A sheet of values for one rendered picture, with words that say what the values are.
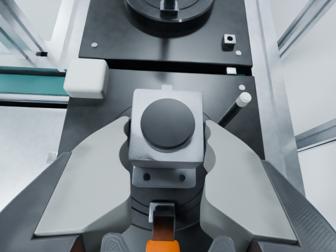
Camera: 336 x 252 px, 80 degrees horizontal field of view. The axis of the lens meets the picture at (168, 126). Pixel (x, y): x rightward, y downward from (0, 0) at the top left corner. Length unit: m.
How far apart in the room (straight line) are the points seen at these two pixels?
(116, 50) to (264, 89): 0.21
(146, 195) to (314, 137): 0.23
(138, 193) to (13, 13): 0.24
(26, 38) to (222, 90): 0.25
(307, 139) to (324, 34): 0.33
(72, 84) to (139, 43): 0.11
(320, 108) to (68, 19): 0.47
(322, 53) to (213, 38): 0.30
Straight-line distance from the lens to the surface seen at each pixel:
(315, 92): 0.50
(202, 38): 0.32
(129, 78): 0.27
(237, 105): 0.16
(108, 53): 0.30
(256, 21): 0.39
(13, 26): 0.31
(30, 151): 0.34
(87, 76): 0.26
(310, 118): 0.46
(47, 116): 0.35
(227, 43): 0.31
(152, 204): 0.20
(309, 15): 0.37
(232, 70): 0.30
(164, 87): 0.17
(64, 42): 0.35
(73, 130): 0.26
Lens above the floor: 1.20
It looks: 71 degrees down
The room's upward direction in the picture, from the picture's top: 8 degrees clockwise
